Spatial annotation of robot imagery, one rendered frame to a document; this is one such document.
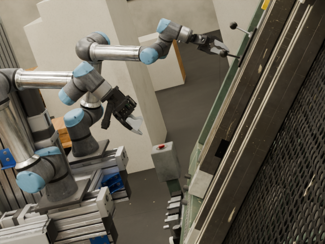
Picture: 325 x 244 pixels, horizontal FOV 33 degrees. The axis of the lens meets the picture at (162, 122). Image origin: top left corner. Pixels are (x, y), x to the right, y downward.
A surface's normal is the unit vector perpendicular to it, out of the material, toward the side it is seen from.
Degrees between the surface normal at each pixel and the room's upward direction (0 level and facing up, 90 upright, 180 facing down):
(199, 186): 90
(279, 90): 90
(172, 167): 90
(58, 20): 90
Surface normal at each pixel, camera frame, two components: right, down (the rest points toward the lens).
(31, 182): -0.26, 0.51
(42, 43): -0.09, 0.35
